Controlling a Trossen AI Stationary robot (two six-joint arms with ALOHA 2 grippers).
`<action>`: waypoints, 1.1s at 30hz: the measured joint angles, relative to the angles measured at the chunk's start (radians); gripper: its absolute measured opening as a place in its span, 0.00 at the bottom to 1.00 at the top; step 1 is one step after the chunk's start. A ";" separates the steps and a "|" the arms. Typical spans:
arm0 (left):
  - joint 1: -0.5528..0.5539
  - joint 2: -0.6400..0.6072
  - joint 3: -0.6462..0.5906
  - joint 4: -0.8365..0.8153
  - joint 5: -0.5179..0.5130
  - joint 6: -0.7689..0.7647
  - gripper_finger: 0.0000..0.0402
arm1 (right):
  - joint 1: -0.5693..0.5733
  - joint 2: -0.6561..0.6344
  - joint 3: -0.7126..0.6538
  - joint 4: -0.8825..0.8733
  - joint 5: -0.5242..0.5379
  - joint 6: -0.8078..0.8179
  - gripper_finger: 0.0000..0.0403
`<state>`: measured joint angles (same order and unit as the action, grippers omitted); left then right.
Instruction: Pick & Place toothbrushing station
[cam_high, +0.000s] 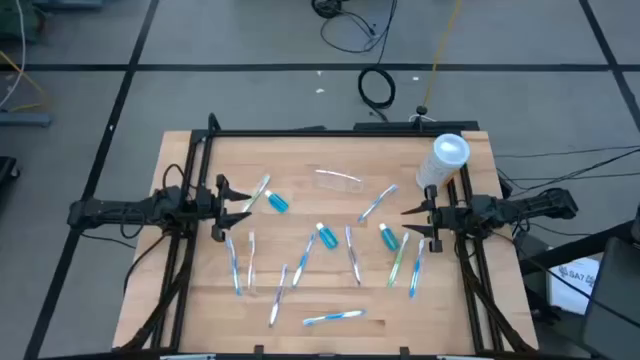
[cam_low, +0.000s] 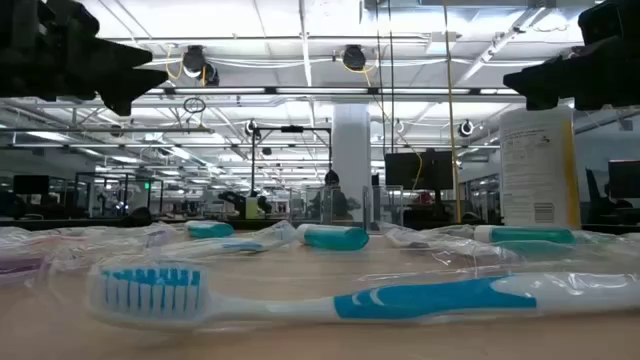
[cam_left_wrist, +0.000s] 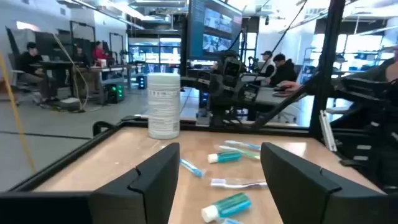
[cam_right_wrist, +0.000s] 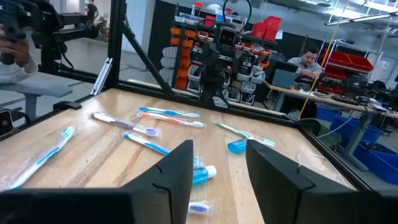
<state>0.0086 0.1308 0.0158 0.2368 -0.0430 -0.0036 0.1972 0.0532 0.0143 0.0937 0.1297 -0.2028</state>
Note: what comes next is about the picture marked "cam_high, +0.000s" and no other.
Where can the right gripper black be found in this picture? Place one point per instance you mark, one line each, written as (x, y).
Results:
(450, 220)

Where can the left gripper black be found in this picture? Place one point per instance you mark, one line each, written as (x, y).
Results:
(207, 205)

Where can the blue toothbrush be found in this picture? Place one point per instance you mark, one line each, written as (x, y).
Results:
(303, 260)
(416, 270)
(233, 265)
(333, 316)
(377, 203)

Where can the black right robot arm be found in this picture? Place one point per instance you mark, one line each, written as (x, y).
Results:
(530, 205)

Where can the white printed box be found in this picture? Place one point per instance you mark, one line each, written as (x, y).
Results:
(570, 290)

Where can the clear acrylic organizer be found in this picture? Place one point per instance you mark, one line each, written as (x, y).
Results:
(345, 184)

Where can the black diagonal bar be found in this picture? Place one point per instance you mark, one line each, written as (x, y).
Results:
(575, 250)

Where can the purple toothbrush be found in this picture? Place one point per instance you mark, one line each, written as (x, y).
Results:
(353, 255)
(278, 296)

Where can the orange toothbrush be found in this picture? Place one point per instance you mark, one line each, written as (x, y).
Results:
(251, 260)

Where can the dark grey cabinet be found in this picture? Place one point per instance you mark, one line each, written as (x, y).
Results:
(615, 300)

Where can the green toothbrush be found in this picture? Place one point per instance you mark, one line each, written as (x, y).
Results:
(256, 192)
(398, 260)

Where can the grey flat floor box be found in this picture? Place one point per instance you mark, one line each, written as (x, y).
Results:
(25, 120)

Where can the dark green equipment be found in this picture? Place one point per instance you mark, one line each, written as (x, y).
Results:
(15, 20)

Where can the silver bracket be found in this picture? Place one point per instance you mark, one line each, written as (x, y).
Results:
(465, 357)
(187, 357)

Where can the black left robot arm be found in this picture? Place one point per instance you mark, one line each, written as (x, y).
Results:
(115, 210)

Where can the black equipment base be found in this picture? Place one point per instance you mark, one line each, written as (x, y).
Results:
(6, 170)

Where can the white wipes canister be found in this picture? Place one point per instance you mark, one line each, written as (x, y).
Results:
(440, 165)

